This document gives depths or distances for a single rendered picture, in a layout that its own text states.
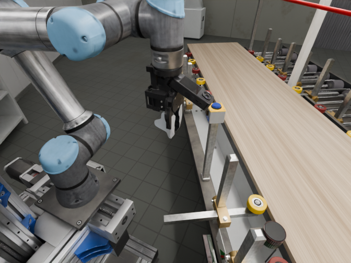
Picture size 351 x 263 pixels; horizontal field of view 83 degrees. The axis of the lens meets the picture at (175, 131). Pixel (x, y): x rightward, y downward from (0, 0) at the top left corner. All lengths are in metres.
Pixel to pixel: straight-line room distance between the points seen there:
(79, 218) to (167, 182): 1.39
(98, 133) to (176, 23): 0.49
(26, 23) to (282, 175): 1.10
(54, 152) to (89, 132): 0.13
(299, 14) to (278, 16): 0.50
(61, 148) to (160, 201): 1.41
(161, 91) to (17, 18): 0.31
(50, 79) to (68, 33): 0.39
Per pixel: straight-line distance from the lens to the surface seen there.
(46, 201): 0.90
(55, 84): 0.74
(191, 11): 6.58
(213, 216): 0.98
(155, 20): 0.44
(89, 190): 0.80
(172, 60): 0.46
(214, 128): 0.96
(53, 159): 0.69
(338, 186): 1.24
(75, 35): 0.36
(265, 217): 1.08
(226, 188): 0.87
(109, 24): 0.40
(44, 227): 0.96
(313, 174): 1.23
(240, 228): 1.23
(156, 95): 0.51
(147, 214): 1.93
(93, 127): 0.77
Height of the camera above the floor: 1.70
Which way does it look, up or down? 40 degrees down
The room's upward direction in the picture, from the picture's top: straight up
